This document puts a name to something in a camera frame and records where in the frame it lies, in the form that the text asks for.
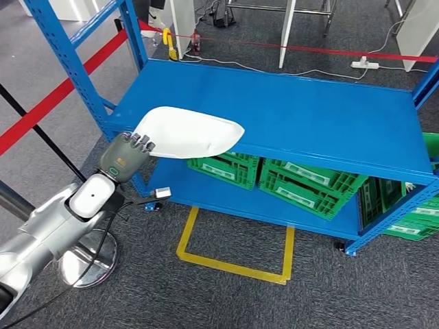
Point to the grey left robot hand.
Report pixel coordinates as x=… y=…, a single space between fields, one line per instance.
x=120 y=159

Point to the white glossy panel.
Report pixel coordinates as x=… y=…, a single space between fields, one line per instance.
x=68 y=9

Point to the white panel desk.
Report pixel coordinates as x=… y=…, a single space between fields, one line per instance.
x=415 y=36

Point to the small red canister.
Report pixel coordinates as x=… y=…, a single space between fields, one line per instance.
x=196 y=43

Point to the blue metal shelf rack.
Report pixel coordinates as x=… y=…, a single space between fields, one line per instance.
x=274 y=113

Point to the wide red barrier belt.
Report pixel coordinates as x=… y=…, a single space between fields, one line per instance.
x=51 y=100

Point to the white power strip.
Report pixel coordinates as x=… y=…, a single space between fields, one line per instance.
x=365 y=65

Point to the black stanchion post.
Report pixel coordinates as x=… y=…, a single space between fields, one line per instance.
x=41 y=132

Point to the white curved plastic part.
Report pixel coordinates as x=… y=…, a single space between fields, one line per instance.
x=185 y=131

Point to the steel table frame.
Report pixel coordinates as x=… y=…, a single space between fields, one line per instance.
x=329 y=18

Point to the yellow umbrella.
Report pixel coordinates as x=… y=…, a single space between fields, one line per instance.
x=170 y=47

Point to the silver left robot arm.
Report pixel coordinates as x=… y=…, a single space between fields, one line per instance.
x=44 y=231

